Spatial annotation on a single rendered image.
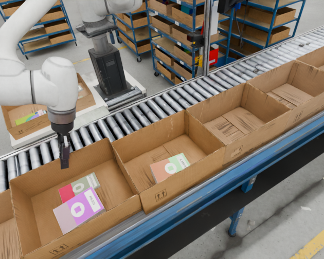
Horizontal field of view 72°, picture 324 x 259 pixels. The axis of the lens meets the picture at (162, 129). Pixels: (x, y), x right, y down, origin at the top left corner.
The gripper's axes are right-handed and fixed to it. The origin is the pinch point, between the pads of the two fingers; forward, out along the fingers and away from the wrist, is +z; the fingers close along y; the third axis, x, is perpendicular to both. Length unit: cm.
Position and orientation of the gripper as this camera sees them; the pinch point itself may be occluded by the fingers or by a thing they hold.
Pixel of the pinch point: (64, 160)
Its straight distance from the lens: 98.5
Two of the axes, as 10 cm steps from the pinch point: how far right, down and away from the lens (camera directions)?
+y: -5.0, -5.8, 6.4
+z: -2.1, 8.0, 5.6
